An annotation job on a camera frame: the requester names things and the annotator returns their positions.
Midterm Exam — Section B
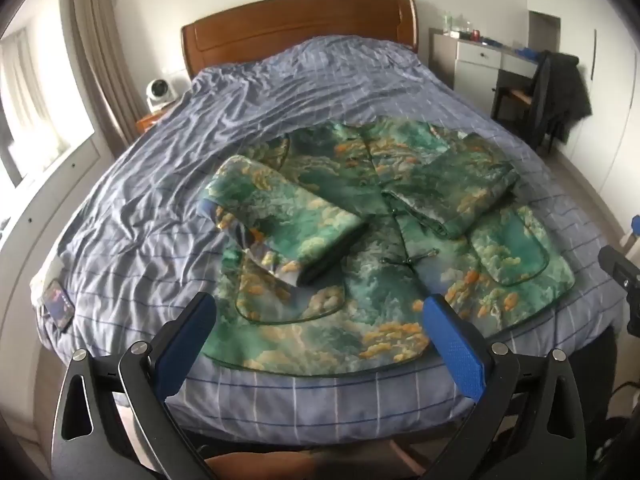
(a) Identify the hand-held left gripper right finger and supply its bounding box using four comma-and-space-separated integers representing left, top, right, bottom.
422, 294, 587, 480

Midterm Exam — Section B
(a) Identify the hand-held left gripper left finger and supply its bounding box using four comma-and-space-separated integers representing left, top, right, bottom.
50, 291, 217, 480

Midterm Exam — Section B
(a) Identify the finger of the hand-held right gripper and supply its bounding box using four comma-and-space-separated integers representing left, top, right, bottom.
597, 245, 625, 283

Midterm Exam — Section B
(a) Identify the green landscape print jacket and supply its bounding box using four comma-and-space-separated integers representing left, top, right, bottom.
197, 116, 576, 378

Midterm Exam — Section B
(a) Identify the smartphone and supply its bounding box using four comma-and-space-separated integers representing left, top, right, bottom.
42, 280, 76, 332

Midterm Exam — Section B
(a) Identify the blue striped bed blanket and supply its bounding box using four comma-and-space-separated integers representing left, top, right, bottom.
32, 35, 628, 431

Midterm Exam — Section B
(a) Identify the white wardrobe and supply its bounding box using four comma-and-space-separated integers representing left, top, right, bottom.
560, 0, 640, 221

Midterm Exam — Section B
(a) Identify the black jacket on chair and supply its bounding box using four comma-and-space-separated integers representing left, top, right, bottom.
530, 50, 593, 151

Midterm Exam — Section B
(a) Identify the wooden chair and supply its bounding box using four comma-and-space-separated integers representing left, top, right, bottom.
492, 72, 538, 123

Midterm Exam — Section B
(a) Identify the wooden nightstand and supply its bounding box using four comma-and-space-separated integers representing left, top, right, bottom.
136, 102, 176, 134

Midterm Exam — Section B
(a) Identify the white desk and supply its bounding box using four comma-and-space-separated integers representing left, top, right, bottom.
429, 27, 543, 106

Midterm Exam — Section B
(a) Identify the window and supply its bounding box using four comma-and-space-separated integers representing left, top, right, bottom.
0, 25, 96, 186

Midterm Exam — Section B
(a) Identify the beige curtain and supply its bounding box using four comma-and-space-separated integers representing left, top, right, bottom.
59, 0, 146, 146

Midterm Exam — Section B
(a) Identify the wooden headboard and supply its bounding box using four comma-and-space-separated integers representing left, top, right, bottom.
181, 0, 418, 81

